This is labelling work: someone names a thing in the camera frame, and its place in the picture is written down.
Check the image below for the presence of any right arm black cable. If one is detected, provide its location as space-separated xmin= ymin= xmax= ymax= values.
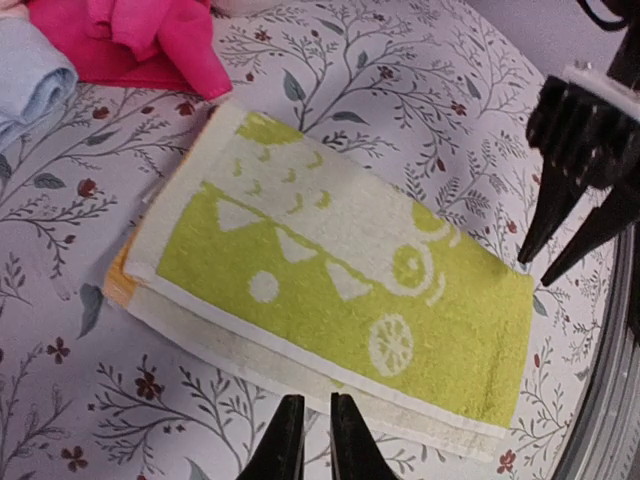
xmin=574 ymin=0 xmax=631 ymax=31

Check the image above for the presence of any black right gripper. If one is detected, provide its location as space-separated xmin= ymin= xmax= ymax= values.
xmin=518 ymin=1 xmax=639 ymax=286

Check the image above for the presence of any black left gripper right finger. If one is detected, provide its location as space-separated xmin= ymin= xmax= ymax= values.
xmin=330 ymin=393 xmax=397 ymax=480

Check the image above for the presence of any aluminium front rail base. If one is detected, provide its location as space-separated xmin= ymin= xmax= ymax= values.
xmin=552 ymin=228 xmax=639 ymax=480

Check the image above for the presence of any pink towel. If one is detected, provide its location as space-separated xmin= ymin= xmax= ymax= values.
xmin=27 ymin=0 xmax=232 ymax=100

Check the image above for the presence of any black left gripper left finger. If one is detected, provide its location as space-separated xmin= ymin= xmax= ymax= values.
xmin=237 ymin=395 xmax=305 ymax=480

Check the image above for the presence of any light blue towel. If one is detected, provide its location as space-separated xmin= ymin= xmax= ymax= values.
xmin=1 ymin=17 xmax=78 ymax=149

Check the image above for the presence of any green crocodile pattern towel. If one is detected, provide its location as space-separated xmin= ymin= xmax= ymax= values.
xmin=103 ymin=104 xmax=533 ymax=462

